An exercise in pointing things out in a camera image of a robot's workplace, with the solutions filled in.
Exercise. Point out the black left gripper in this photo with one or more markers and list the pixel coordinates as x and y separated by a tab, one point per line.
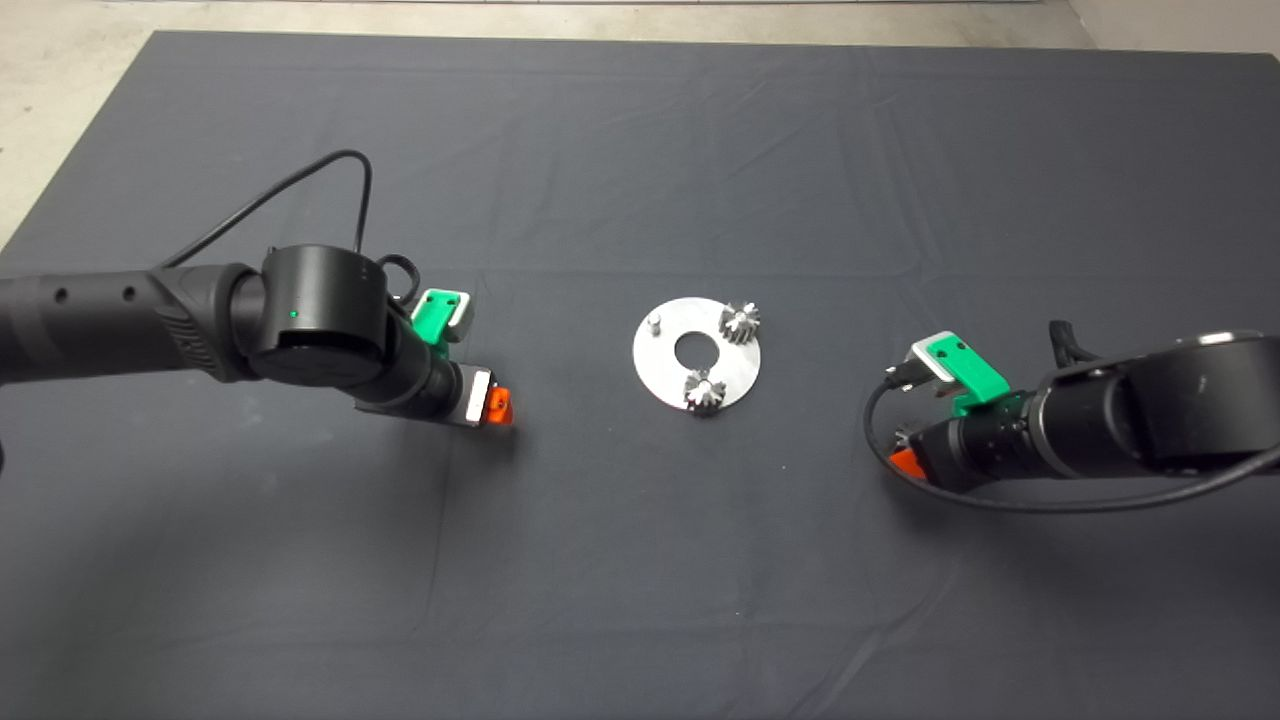
425	385

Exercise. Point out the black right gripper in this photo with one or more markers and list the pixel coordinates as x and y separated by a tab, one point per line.
980	450

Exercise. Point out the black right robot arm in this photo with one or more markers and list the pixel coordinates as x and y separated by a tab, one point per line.
1180	410

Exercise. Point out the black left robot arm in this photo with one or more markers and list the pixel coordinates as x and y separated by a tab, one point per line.
150	320

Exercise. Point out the small steel gear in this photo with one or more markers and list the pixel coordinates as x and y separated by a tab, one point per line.
740	322
704	390

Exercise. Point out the round metal plate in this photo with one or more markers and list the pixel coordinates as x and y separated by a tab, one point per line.
740	365

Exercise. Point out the dark grey table cloth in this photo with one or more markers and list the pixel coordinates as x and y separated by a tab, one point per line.
600	150

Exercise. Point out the silver left camera box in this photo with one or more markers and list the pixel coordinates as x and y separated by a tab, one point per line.
463	318

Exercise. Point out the silver camera box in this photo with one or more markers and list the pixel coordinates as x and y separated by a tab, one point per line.
463	318
925	362

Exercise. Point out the silver right camera box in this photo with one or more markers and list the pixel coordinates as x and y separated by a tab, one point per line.
925	362

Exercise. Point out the green right camera mount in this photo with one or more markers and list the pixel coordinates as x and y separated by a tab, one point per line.
970	375

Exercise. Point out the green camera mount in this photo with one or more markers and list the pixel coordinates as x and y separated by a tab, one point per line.
434	315
970	375

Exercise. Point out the green left camera mount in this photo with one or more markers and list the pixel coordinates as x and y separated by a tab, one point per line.
434	315

